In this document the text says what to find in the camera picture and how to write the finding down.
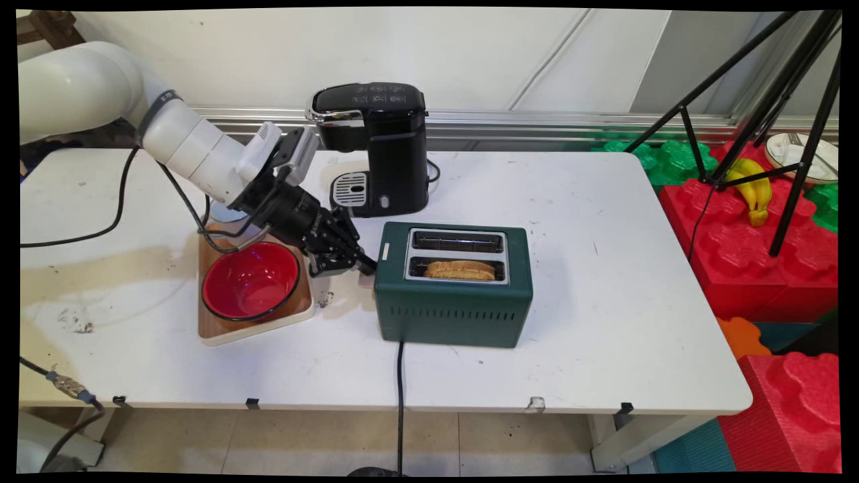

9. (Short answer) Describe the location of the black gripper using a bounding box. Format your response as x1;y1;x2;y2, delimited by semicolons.
234;176;379;278

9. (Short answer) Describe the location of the toasted bread slice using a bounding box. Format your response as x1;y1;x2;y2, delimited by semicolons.
423;260;497;281

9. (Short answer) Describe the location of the wooden serving tray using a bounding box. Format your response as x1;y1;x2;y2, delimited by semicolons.
197;224;315;347

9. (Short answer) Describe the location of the red bowl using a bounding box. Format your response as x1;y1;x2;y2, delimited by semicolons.
201;241;302;322

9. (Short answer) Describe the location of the black coffee machine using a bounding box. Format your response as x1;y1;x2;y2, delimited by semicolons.
305;82;431;219

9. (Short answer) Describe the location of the green two-slot toaster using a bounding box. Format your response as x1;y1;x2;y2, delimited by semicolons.
374;222;535;350

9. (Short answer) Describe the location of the white enamel mug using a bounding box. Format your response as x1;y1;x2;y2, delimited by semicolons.
203;199;250;233

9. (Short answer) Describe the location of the white table leg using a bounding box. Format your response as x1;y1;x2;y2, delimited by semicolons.
19;407;116;469
589;413;715;474

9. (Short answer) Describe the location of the brown wooden furniture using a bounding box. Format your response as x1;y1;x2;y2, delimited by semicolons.
17;9;89;53

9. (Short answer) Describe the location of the large red foam block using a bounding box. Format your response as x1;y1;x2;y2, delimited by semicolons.
657;140;840;324

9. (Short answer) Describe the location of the teal foam mat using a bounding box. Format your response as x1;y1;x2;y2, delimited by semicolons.
653;419;738;474

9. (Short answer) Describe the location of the orange foam block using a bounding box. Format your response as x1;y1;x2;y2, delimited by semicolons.
716;316;773;361

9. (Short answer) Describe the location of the yellow banana bunch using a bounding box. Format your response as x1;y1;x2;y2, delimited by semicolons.
726;157;774;227

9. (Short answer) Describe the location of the white plate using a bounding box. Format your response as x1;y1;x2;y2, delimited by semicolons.
764;131;840;186

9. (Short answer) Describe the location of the black tripod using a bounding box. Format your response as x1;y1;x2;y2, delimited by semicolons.
623;10;844;258

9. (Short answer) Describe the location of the silver fork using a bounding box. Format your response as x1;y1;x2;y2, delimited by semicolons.
788;132;840;179

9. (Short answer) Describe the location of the small green foam block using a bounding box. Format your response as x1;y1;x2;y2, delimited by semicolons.
804;182;840;234

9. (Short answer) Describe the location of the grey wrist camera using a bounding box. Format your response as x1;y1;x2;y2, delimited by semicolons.
238;121;320;188

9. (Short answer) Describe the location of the black toaster power cord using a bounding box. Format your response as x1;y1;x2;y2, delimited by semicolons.
395;340;407;477

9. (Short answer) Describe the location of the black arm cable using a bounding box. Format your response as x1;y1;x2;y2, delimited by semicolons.
20;146;296;254

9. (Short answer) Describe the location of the aluminium wall rail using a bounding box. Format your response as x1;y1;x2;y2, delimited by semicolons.
191;106;840;143

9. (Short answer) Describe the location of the black cable with metal connector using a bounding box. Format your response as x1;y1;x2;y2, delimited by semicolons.
19;356;107;472

